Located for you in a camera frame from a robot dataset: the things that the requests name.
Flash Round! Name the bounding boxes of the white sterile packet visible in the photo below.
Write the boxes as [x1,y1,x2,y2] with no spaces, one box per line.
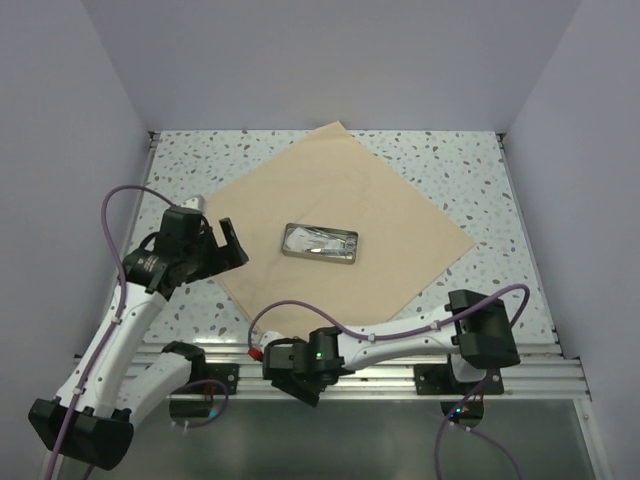
[284,227,323,252]

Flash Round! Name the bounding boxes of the steel scalpel handle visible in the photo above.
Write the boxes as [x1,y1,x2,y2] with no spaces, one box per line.
[304,247,350,257]

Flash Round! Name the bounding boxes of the metal instrument tray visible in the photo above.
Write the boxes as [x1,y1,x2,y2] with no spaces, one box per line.
[281,223,359,265]

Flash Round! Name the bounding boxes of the beige cloth mat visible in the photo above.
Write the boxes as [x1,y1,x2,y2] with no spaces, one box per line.
[206,123,474,336]

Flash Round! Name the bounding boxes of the steel scissors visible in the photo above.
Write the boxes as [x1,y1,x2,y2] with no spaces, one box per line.
[304,226,358,241]
[324,239,357,251]

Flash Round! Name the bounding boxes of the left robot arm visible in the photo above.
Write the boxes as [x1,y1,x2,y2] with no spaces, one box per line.
[28,206,249,470]

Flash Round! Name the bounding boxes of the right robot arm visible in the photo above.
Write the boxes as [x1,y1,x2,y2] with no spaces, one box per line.
[250,290,521,406]

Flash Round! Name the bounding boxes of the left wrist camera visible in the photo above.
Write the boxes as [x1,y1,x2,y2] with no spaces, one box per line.
[180,195,206,212]

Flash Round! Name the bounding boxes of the aluminium rail frame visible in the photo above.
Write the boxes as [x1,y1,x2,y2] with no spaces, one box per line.
[37,130,611,480]

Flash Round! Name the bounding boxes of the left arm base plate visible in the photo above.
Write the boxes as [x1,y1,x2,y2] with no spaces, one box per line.
[174,363,239,399]

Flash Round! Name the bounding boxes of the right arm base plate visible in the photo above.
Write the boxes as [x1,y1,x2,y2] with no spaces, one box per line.
[413,360,487,396]

